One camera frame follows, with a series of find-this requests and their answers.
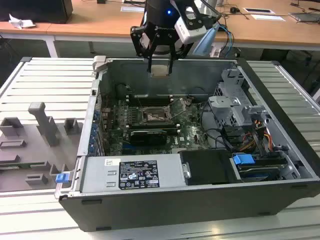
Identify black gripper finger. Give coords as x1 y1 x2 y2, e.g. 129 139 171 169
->
167 32 195 76
129 24 154 74

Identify silver square CPU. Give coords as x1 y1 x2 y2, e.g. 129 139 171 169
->
150 64 169 77

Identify CPU socket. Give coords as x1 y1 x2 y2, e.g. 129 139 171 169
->
141 106 175 125

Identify black RAM sticks row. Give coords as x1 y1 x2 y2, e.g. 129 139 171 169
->
127 94 174 106

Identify wooden desk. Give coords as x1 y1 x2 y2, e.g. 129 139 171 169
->
0 0 320 52

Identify pale blue teach pendant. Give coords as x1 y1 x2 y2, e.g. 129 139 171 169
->
191 23 220 57

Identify white pendant holder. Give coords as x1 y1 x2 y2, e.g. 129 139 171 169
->
209 46 222 58

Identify grey metal drive cage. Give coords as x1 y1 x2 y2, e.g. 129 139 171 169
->
206 66 273 129

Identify green motherboard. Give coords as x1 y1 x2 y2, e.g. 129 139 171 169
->
99 96 213 156

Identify black graphics card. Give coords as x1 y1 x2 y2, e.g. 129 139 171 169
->
129 129 168 147

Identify black computer box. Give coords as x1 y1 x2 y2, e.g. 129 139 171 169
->
0 0 74 25

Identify white paper sheet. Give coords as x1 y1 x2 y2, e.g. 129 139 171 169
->
250 14 287 22

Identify black plastic air shroud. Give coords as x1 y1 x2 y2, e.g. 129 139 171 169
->
179 149 238 186

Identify crumpled white paper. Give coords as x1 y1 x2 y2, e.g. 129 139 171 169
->
8 13 36 30

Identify blue disk carrier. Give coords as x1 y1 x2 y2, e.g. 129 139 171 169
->
231 153 288 183

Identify grey power supply unit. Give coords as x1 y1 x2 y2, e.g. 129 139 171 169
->
80 152 188 194

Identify grey flat tray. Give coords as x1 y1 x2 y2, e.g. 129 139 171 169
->
288 11 320 25

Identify black open PC case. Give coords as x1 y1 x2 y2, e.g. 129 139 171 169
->
54 55 320 232

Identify grey parts rack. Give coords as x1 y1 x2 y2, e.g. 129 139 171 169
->
0 101 85 193

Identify green circuit board strip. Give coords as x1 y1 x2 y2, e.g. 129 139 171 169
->
0 162 47 168

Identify white desk cable panel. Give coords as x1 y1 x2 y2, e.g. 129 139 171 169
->
243 7 274 15
120 5 146 13

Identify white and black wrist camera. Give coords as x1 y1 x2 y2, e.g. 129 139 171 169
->
174 6 208 45

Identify grey case handle latch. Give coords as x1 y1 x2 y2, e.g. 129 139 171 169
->
91 55 109 74

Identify blue cable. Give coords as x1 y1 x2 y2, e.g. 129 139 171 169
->
219 24 235 58

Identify black wire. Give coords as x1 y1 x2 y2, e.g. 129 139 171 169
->
199 99 235 152

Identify orange yellow red wires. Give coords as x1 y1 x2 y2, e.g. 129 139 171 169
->
243 119 274 152

